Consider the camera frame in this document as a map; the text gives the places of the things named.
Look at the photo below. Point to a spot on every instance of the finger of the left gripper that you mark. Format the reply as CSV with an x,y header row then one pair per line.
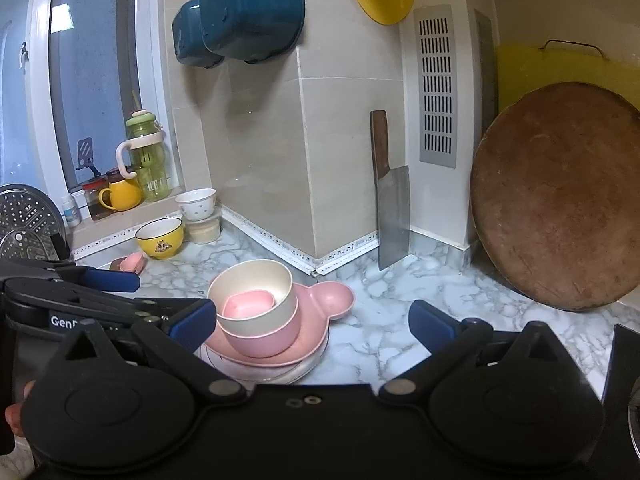
x,y
166,309
110,281

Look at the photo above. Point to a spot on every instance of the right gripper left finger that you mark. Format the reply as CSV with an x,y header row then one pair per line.
x,y
170,345

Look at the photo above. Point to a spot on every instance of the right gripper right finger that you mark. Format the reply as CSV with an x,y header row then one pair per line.
x,y
449,342

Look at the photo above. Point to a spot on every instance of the pink heart-shaped small dish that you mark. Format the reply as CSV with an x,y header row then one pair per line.
x,y
248,304

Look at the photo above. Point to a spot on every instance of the white round plate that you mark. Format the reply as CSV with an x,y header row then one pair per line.
x,y
250,376

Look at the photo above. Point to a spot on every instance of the cream round bowl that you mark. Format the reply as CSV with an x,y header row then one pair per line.
x,y
250,275

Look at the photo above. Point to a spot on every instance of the pink round bowl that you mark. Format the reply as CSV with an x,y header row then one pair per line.
x,y
269,344

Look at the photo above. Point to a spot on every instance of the pink bear-shaped plate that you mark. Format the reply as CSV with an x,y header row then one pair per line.
x,y
318,305

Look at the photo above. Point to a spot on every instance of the person's left hand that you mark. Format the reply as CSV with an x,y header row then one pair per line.
x,y
13,412

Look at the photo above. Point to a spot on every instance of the pink soap on dish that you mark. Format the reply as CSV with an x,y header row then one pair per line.
x,y
134,263

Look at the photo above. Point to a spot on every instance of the yellow cartoon bowl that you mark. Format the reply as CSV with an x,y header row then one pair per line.
x,y
161,238

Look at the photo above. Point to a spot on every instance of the small white bottle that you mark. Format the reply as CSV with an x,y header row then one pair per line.
x,y
71,211

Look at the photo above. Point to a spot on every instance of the metal steamer tray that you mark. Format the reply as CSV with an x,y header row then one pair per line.
x,y
31,225

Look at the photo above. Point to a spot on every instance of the yellow mug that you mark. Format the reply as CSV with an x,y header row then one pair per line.
x,y
120,195

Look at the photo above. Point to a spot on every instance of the dark glass jar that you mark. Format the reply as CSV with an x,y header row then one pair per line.
x,y
92,189

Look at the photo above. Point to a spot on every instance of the cream container under bowl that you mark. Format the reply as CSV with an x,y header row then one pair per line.
x,y
204,231

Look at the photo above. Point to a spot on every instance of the white dotted bowl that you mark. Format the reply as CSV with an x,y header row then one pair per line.
x,y
197,205

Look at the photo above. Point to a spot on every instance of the phone stand on window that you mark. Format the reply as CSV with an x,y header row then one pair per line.
x,y
85,157

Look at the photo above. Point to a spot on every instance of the green water bottle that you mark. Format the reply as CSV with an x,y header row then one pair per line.
x,y
142,156

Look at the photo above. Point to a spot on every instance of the black gas stove top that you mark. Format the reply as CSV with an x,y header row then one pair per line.
x,y
616,451

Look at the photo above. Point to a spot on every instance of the round brown wooden cutting board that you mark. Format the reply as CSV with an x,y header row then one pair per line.
x,y
555,195

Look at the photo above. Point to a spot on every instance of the blue hanging basin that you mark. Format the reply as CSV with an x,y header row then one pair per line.
x,y
186,28
252,31

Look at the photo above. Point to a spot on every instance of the grey vent grille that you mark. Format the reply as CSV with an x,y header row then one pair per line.
x,y
488,70
437,78

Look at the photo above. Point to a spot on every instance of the yellow plastic cutting board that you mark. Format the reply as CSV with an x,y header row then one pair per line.
x,y
522,69

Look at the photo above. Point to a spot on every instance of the cleaver with wooden handle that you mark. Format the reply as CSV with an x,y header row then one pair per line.
x,y
392,196

